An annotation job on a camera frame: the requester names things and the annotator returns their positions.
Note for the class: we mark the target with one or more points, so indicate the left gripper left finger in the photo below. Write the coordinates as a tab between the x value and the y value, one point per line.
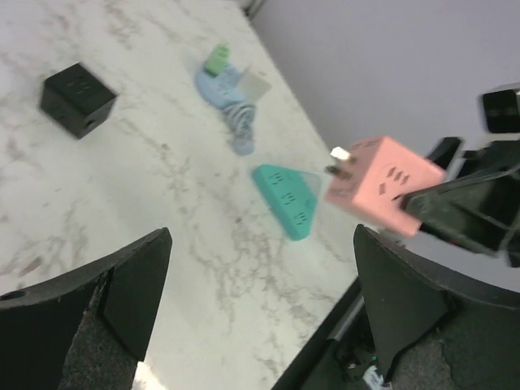
88	328

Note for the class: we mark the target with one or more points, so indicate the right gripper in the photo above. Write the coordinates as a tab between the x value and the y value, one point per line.
479	209

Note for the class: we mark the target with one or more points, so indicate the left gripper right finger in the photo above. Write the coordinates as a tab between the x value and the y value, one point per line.
433	327

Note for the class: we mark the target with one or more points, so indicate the pink cube socket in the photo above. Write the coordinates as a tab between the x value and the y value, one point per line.
371	177

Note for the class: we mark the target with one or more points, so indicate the white cube adapter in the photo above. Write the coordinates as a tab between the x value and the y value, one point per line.
253	84

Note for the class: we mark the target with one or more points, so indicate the blue round power strip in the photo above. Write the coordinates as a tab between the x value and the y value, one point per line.
222	90

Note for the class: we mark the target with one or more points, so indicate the green plug adapter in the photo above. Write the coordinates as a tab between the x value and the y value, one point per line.
217	60

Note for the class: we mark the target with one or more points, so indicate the teal triangular power strip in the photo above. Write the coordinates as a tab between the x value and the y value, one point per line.
292	196

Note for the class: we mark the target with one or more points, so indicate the black cube socket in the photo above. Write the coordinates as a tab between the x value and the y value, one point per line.
77	100

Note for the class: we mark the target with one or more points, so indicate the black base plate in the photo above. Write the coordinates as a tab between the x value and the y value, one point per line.
340	351

